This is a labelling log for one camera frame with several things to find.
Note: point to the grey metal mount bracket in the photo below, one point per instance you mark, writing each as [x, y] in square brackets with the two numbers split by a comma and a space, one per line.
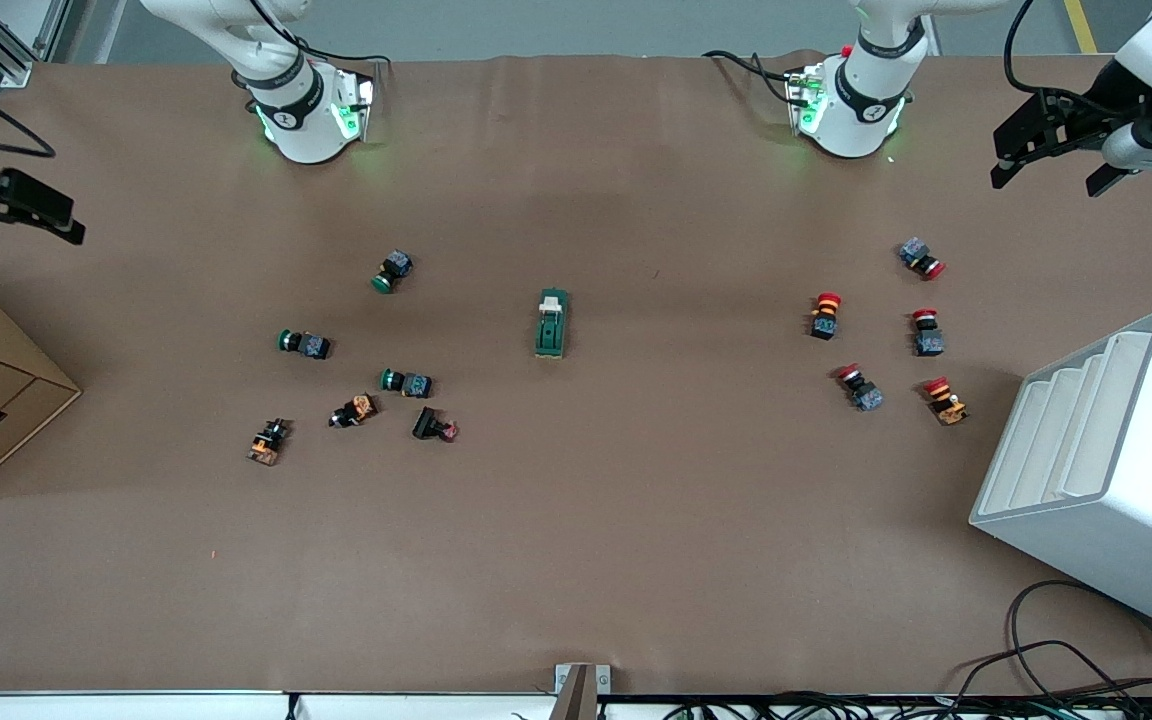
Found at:
[581, 682]

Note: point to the white stepped plastic rack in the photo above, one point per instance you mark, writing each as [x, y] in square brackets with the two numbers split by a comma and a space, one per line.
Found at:
[1116, 560]

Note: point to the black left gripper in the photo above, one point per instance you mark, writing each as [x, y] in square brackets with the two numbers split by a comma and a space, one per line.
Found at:
[1078, 112]

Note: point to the green push button switch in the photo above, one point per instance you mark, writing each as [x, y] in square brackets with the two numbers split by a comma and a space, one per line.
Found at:
[393, 270]
[408, 383]
[306, 344]

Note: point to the green terminal block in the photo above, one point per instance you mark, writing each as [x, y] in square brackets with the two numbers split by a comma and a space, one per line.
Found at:
[551, 325]

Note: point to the black orange selector switch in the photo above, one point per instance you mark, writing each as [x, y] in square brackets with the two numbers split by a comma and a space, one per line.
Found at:
[268, 441]
[354, 410]

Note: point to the red emergency stop button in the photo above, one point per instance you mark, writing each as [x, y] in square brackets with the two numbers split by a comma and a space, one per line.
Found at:
[920, 257]
[927, 335]
[860, 388]

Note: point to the red button with black body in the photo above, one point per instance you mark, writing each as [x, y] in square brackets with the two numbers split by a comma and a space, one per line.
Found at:
[825, 318]

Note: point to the aluminium frame with black struts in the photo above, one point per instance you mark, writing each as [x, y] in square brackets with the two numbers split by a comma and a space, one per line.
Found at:
[51, 30]

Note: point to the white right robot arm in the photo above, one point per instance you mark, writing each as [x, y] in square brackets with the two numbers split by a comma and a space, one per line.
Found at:
[296, 130]

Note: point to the red button with orange body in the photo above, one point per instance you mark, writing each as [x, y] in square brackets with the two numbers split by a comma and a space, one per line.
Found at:
[946, 401]

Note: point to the brown paper table cover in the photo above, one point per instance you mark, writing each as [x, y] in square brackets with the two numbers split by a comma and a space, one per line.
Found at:
[636, 500]

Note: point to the black switch with pink tip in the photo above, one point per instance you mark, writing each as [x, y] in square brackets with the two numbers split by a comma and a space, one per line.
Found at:
[430, 424]

